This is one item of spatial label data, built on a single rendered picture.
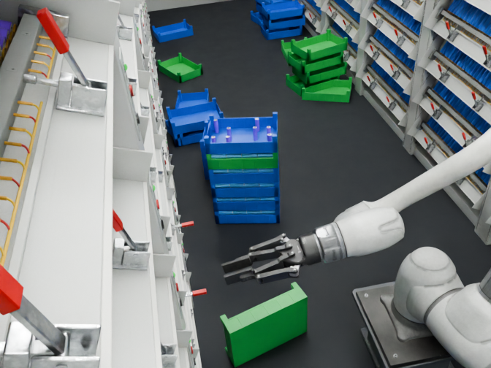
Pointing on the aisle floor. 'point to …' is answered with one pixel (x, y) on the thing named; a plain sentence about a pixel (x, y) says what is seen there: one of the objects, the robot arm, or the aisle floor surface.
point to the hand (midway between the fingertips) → (237, 270)
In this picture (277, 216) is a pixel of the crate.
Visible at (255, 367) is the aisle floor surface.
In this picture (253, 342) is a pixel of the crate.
